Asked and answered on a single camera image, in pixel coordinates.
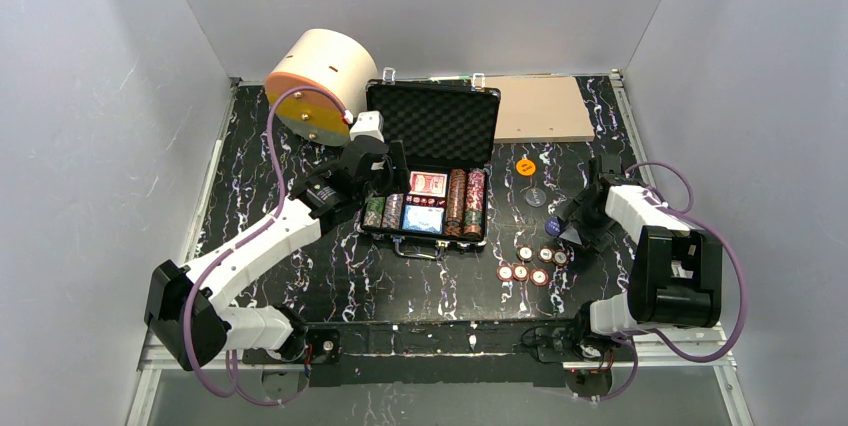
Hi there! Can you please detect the red playing card deck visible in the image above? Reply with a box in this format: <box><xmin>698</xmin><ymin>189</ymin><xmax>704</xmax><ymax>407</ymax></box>
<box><xmin>409</xmin><ymin>171</ymin><xmax>448</xmax><ymax>198</ymax></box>

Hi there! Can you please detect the blue playing card deck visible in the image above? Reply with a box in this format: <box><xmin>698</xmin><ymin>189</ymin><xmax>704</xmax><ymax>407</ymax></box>
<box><xmin>401</xmin><ymin>205</ymin><xmax>444</xmax><ymax>234</ymax></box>

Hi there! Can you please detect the black poker set case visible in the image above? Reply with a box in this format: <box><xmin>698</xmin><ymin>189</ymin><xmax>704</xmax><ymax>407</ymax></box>
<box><xmin>358</xmin><ymin>67</ymin><xmax>501</xmax><ymax>259</ymax></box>

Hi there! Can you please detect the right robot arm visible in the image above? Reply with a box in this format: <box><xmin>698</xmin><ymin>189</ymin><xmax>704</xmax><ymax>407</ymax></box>
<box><xmin>558</xmin><ymin>155</ymin><xmax>723</xmax><ymax>351</ymax></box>

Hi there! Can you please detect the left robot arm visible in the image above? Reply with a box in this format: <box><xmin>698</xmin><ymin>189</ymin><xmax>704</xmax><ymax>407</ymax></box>
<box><xmin>144</xmin><ymin>111</ymin><xmax>409</xmax><ymax>371</ymax></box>

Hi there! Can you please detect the white triangular card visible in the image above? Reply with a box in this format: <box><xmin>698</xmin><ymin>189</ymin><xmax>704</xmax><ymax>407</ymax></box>
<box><xmin>558</xmin><ymin>226</ymin><xmax>583</xmax><ymax>246</ymax></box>

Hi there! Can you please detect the blue small blind button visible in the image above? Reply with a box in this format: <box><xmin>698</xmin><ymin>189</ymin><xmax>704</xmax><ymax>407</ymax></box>
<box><xmin>545</xmin><ymin>217</ymin><xmax>563</xmax><ymax>238</ymax></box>

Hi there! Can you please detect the dark green chip stack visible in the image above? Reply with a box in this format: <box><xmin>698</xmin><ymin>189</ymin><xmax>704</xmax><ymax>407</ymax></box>
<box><xmin>362</xmin><ymin>196</ymin><xmax>386</xmax><ymax>228</ymax></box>

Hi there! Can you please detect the loose red white chip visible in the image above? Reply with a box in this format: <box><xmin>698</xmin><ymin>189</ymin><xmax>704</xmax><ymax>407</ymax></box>
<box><xmin>537</xmin><ymin>247</ymin><xmax>554</xmax><ymax>263</ymax></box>
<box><xmin>516</xmin><ymin>245</ymin><xmax>534</xmax><ymax>262</ymax></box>
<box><xmin>529</xmin><ymin>268</ymin><xmax>550</xmax><ymax>287</ymax></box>
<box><xmin>552</xmin><ymin>250</ymin><xmax>569</xmax><ymax>267</ymax></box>
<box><xmin>512</xmin><ymin>264</ymin><xmax>529</xmax><ymax>282</ymax></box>
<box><xmin>497</xmin><ymin>265</ymin><xmax>514</xmax><ymax>282</ymax></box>

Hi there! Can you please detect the yellow big blind button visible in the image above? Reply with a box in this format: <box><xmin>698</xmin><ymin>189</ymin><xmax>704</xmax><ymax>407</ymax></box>
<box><xmin>515</xmin><ymin>158</ymin><xmax>537</xmax><ymax>177</ymax></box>

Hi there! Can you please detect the orange black chip stack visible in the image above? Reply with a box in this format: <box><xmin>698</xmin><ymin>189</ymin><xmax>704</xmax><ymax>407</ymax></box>
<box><xmin>444</xmin><ymin>169</ymin><xmax>467</xmax><ymax>237</ymax></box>

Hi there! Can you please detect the red white chip stack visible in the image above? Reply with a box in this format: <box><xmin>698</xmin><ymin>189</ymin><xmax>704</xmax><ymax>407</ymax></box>
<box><xmin>465</xmin><ymin>168</ymin><xmax>486</xmax><ymax>211</ymax></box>

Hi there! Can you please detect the blue green chip stack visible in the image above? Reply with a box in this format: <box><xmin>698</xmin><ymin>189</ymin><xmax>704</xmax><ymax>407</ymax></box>
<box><xmin>462</xmin><ymin>209</ymin><xmax>484</xmax><ymax>241</ymax></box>

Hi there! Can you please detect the cream cylinder with orange face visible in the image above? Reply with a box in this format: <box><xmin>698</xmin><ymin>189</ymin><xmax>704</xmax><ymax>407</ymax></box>
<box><xmin>264</xmin><ymin>29</ymin><xmax>377</xmax><ymax>147</ymax></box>

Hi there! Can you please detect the tan flat board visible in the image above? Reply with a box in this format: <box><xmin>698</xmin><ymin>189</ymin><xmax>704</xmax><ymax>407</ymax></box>
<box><xmin>485</xmin><ymin>75</ymin><xmax>595</xmax><ymax>143</ymax></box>

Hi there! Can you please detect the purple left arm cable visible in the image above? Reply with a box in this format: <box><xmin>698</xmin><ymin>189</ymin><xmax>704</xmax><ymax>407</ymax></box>
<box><xmin>183</xmin><ymin>83</ymin><xmax>352</xmax><ymax>408</ymax></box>

